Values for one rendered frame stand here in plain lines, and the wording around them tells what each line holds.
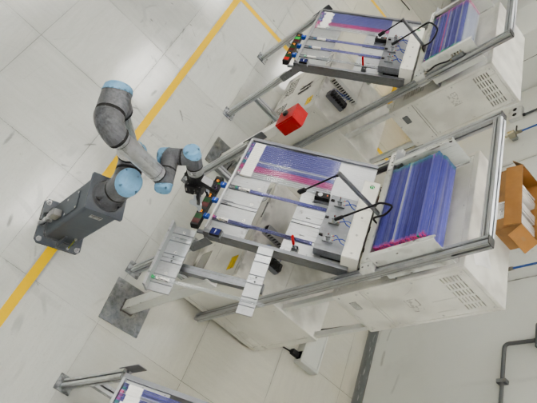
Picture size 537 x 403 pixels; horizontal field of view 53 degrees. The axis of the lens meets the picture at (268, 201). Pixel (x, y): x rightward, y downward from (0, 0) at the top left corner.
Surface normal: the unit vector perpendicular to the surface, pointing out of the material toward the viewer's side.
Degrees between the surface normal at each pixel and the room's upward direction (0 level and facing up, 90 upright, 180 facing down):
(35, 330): 0
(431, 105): 90
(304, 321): 0
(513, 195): 76
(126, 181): 7
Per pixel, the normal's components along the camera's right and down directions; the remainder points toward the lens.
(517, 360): -0.69, -0.63
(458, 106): -0.33, 0.72
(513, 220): -0.51, -0.64
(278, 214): 0.66, -0.29
